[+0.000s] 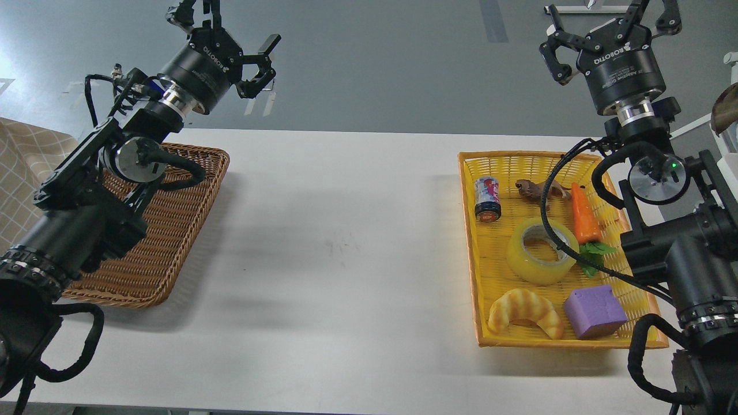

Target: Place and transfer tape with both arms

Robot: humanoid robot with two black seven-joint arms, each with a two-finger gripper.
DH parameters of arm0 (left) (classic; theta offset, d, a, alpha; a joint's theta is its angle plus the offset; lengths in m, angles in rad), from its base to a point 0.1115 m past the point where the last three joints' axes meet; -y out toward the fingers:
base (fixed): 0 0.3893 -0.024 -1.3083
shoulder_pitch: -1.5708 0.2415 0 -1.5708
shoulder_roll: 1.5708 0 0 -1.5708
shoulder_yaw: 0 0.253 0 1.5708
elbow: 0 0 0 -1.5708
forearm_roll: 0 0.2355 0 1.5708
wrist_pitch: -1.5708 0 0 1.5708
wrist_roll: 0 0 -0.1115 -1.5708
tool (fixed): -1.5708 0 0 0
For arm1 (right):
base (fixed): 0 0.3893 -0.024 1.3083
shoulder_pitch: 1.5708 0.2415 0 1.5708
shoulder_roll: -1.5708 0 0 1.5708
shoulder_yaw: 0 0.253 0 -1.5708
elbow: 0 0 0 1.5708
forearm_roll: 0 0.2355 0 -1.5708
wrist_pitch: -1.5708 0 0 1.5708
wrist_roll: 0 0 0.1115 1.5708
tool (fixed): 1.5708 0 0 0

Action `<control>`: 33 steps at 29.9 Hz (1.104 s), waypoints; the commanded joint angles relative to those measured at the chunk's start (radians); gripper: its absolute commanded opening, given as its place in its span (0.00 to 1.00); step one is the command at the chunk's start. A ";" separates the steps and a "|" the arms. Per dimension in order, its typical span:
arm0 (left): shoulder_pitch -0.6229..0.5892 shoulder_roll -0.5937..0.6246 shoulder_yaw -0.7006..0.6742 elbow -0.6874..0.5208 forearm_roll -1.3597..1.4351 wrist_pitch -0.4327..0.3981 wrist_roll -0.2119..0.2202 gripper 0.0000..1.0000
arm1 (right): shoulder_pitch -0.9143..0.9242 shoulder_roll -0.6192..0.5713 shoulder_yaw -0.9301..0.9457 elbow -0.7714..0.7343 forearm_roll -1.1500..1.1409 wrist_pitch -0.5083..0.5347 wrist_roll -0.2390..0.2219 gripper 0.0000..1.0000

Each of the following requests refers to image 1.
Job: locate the small drink can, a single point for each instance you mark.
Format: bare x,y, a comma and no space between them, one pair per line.
487,199

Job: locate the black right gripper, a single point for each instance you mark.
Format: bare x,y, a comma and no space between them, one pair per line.
621,69

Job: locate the brown wicker basket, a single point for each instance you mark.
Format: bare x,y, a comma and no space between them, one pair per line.
146,276

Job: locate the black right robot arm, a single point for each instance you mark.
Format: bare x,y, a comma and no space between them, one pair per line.
682,242

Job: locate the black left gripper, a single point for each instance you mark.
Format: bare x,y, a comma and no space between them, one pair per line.
211,62

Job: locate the yellow tape roll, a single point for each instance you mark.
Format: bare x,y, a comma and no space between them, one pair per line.
533,256

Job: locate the seated person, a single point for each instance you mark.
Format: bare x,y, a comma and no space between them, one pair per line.
724,111

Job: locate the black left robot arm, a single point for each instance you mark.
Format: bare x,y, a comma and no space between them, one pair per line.
93,202

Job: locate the orange toy carrot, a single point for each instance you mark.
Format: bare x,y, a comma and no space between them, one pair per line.
592,246

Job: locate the white stand base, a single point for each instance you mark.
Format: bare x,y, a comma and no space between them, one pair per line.
595,10

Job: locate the toy croissant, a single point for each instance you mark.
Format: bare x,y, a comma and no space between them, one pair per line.
523,304

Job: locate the beige checkered cloth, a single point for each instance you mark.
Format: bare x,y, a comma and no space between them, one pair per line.
28,155

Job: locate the yellow plastic basket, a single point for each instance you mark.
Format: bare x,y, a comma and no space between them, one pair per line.
490,275

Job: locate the purple sponge block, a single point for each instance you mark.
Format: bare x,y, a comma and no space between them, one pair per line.
594,312

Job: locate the brown toy lion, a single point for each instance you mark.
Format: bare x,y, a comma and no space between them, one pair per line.
534,192

